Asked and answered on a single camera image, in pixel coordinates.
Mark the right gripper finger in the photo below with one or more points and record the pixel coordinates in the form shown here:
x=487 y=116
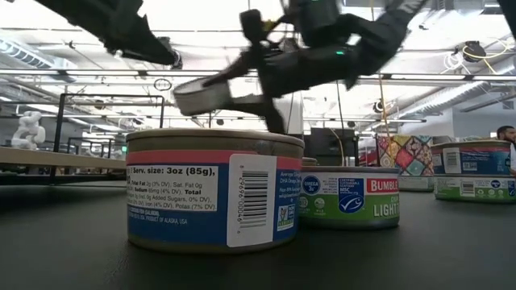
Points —
x=230 y=74
x=262 y=110

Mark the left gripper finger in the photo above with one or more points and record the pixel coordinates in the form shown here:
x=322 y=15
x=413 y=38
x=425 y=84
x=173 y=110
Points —
x=153 y=50

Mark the blue red salmon can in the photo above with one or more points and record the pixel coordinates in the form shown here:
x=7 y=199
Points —
x=471 y=159
x=181 y=201

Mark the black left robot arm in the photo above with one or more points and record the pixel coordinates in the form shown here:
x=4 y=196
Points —
x=80 y=12

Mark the light wooden shelf board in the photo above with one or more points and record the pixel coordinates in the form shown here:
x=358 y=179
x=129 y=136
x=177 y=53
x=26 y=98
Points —
x=60 y=158

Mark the white pillar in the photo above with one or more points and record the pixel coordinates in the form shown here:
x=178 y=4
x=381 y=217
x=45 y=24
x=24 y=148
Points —
x=294 y=117

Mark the long ceiling light bar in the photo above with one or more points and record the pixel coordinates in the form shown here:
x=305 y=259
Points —
x=101 y=73

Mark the black computer case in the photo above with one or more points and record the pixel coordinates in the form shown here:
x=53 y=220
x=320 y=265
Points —
x=326 y=147

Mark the black round ceiling fixture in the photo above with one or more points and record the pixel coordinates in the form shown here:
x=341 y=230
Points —
x=378 y=106

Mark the colourful patchwork quilt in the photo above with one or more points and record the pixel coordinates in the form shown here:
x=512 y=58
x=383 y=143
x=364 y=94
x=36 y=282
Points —
x=407 y=155

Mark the white robot figure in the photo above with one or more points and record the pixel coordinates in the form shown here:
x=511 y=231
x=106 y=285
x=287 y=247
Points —
x=28 y=129

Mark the person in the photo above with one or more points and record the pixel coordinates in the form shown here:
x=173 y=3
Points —
x=507 y=137

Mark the black metal frame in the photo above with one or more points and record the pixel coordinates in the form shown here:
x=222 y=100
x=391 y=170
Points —
x=113 y=96

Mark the silver ventilation duct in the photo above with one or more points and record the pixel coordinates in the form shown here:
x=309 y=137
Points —
x=32 y=56

